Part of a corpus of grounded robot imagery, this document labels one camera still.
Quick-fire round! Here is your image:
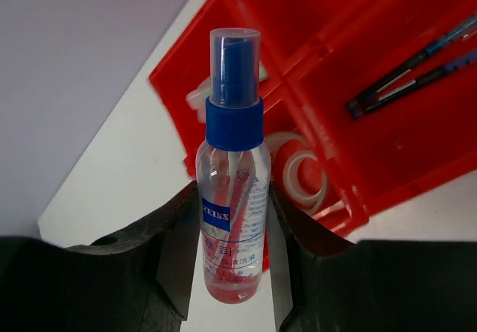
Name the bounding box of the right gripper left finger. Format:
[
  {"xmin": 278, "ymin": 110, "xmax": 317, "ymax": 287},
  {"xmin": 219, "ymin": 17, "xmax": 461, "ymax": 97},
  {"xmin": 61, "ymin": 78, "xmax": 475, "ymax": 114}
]
[{"xmin": 1, "ymin": 183, "xmax": 199, "ymax": 331}]

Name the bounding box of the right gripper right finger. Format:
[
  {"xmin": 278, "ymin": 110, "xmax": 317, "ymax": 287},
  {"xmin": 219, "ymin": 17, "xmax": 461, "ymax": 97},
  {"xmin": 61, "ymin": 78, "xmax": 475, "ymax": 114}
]
[{"xmin": 268, "ymin": 186, "xmax": 476, "ymax": 331}]

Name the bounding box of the small clear tape roll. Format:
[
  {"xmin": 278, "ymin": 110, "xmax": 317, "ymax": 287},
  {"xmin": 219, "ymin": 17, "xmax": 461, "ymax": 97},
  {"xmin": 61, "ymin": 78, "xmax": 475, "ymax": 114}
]
[{"xmin": 282, "ymin": 150, "xmax": 327, "ymax": 206}]

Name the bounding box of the large silver tape roll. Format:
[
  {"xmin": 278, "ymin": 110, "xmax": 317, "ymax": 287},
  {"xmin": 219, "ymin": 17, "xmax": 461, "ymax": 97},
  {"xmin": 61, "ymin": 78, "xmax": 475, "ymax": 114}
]
[{"xmin": 265, "ymin": 132, "xmax": 327, "ymax": 216}]

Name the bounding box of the clear blue-cap spray bottle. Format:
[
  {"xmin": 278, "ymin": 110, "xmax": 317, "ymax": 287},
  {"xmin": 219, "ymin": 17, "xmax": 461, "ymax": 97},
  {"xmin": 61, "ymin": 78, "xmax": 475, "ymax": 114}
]
[{"xmin": 195, "ymin": 28, "xmax": 271, "ymax": 304}]

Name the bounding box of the pink highlighter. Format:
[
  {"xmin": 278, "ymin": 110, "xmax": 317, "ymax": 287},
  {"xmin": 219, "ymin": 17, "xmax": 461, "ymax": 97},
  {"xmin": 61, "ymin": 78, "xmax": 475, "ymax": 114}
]
[{"xmin": 186, "ymin": 79, "xmax": 211, "ymax": 110}]

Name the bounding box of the dark blue pen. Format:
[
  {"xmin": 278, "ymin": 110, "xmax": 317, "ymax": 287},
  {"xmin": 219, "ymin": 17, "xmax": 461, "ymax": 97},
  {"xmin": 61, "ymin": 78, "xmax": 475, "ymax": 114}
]
[{"xmin": 347, "ymin": 48, "xmax": 476, "ymax": 117}]

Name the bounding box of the blue pen with label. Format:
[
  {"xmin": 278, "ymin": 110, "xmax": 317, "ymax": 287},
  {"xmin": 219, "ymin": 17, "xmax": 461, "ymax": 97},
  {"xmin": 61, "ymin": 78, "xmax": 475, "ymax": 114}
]
[{"xmin": 345, "ymin": 13, "xmax": 476, "ymax": 119}]

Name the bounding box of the green highlighter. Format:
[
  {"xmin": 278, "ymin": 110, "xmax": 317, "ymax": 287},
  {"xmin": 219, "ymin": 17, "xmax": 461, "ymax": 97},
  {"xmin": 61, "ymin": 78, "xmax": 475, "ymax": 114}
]
[{"xmin": 259, "ymin": 63, "xmax": 269, "ymax": 82}]

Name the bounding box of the red compartment bin tray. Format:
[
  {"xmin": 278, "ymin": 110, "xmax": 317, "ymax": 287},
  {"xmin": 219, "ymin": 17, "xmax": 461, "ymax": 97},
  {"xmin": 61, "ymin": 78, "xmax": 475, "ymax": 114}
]
[{"xmin": 149, "ymin": 0, "xmax": 476, "ymax": 236}]

